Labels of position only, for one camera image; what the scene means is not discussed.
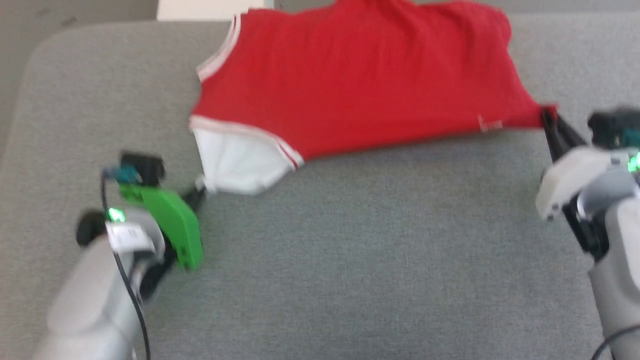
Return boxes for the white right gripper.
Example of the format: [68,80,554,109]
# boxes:
[535,107,618,222]

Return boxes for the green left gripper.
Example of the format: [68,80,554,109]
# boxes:
[118,183,208,271]

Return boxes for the red white sleeveless shirt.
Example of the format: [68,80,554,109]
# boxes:
[189,0,558,196]

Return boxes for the grey fabric sofa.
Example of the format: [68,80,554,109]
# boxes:
[0,12,640,360]

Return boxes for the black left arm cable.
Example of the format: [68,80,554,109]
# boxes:
[101,169,152,360]

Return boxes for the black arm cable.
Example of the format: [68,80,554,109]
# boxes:
[591,324,640,360]
[101,169,152,360]

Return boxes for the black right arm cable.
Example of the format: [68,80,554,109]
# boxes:
[591,324,640,360]

